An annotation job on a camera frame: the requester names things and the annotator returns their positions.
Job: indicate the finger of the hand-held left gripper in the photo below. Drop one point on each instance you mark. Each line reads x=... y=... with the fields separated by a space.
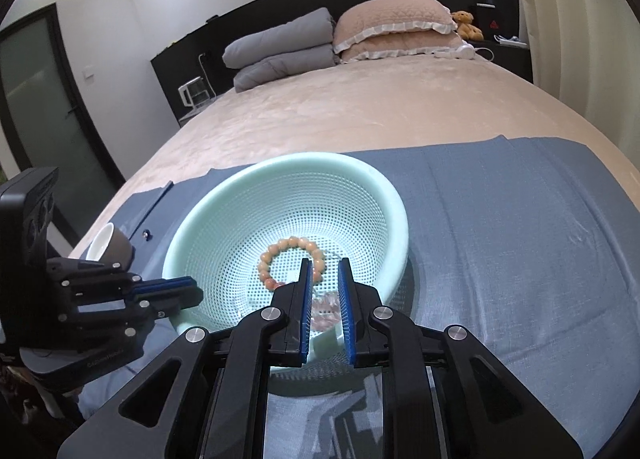
x=175 y=300
x=165 y=282

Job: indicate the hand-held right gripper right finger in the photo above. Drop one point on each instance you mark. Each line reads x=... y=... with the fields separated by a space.
x=345 y=311

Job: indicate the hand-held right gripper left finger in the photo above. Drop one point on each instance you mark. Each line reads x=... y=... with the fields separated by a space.
x=304 y=311

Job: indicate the mint green plastic colander basket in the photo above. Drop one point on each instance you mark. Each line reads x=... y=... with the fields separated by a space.
x=300 y=199

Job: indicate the brown cup with white inside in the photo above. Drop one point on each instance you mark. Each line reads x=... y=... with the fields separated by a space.
x=117 y=248

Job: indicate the dark framed glass door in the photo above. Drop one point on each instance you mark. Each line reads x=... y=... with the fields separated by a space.
x=45 y=104

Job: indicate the blue cloth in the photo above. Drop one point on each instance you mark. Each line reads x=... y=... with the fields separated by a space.
x=500 y=239

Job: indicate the clear water kettle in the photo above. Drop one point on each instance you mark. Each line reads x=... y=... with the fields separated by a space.
x=192 y=94

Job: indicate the beige bed blanket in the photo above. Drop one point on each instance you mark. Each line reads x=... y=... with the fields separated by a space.
x=350 y=109

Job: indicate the black headboard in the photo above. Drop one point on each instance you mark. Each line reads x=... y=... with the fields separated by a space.
x=175 y=64

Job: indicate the folded grey quilt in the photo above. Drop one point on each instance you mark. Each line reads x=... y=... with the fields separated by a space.
x=285 y=49

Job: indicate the pink pillow with white frill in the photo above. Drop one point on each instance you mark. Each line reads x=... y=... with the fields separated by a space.
x=400 y=48
x=390 y=16

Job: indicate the white hand-held device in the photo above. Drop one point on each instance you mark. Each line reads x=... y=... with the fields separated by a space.
x=462 y=52

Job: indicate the black nightstand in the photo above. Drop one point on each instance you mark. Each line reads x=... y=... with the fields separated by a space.
x=515 y=61

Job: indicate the brown teddy bear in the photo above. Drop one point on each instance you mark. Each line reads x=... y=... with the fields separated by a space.
x=467 y=24

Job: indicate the black box with red triangle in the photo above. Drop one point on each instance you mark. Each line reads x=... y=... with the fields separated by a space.
x=492 y=21

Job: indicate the cream curtain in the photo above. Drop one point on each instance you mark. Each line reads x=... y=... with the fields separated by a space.
x=585 y=39

